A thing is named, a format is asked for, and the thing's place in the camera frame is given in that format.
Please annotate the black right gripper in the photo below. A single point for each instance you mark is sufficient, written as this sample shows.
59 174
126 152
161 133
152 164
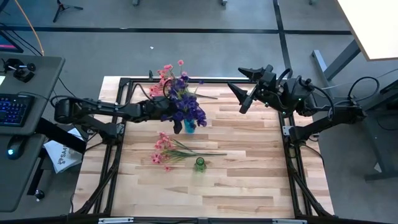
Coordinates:
266 87

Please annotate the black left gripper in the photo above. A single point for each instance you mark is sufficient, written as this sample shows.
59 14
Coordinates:
155 109

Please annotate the pink artificial flower bunch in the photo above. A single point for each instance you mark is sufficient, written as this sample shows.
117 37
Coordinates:
157 159
168 67

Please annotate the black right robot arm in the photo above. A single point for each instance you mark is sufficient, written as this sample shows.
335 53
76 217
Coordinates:
339 116

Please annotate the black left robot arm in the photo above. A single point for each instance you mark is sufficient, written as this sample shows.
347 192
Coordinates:
99 105

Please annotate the teal blue glass vase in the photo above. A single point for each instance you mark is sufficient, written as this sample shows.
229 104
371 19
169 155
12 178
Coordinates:
189 127

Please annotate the green glass vase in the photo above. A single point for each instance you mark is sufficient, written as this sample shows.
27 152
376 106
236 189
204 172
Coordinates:
200 165

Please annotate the silver corner plate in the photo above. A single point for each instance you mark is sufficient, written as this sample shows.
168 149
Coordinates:
286 130

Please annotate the grey table leg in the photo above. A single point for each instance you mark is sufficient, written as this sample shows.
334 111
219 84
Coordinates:
342 59

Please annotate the black desk crossbar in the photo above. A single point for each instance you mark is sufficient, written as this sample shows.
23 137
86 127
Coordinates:
59 133

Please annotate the white printed paper booklet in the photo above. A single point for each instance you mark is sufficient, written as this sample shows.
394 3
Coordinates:
62 155

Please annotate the grey desk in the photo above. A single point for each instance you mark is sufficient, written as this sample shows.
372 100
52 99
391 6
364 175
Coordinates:
43 81

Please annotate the black desk gadget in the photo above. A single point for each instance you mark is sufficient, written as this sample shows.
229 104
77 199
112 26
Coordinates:
23 74

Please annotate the black tripod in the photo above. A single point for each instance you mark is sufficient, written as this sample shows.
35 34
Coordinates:
60 7

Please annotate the white table top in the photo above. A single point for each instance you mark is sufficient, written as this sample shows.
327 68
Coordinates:
373 25

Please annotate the backlit black keyboard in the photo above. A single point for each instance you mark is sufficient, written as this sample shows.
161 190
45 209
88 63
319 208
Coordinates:
15 110

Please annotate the black computer mouse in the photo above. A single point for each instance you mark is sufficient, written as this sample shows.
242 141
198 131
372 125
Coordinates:
17 146

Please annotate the black round knob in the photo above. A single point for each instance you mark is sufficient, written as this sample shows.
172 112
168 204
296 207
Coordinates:
39 195

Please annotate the black metal table frame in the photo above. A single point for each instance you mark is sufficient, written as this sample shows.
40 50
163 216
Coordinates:
214 81

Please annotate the silver metal bracket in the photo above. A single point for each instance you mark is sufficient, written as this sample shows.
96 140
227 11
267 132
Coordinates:
115 220
289 221

